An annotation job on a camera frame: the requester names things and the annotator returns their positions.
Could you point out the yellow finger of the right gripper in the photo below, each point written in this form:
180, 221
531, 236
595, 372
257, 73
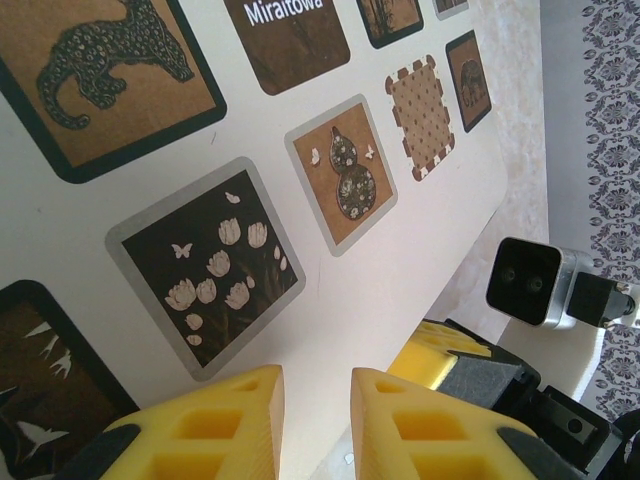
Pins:
425, 365

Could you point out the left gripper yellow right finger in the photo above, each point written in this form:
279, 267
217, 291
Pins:
380, 425

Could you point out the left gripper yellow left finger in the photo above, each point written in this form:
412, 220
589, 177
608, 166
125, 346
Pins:
240, 400

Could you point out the white box with picture tiles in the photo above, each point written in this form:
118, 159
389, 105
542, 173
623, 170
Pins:
280, 115

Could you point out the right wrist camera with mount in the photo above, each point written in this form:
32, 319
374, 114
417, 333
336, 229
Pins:
525, 280

